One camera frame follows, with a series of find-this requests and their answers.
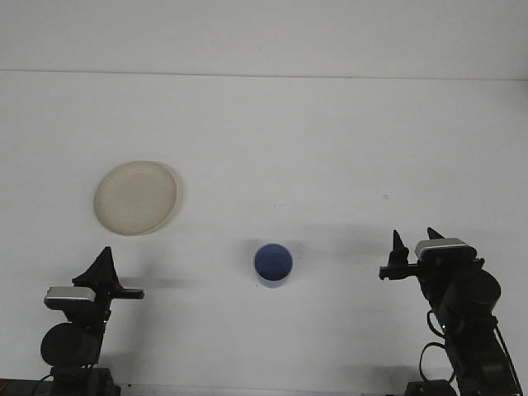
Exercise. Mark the pale blue cup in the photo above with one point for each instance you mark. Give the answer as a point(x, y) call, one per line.
point(273, 264)

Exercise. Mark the pale round plate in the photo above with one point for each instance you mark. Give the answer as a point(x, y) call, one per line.
point(136, 198)

